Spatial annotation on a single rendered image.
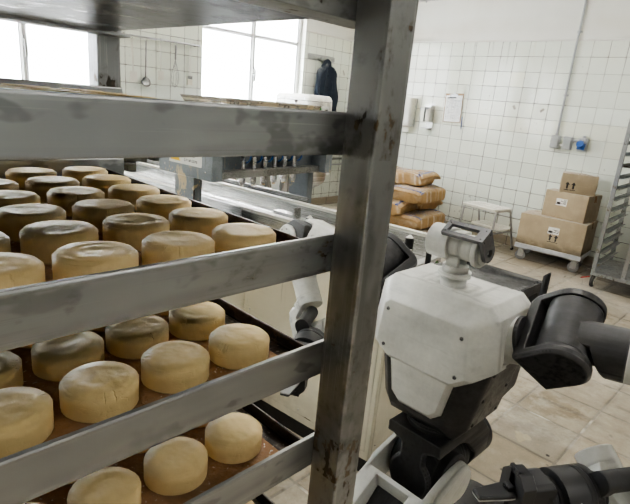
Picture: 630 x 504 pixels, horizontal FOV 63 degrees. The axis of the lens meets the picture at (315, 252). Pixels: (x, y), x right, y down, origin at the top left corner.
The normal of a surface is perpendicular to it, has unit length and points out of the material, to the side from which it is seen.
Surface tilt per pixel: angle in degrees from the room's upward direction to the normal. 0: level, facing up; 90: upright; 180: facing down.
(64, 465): 90
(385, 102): 90
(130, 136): 90
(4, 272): 0
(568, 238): 90
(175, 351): 0
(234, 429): 0
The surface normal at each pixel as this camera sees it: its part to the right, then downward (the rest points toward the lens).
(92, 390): 0.08, -0.95
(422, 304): -0.44, -0.58
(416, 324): -0.71, 0.14
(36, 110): 0.70, 0.26
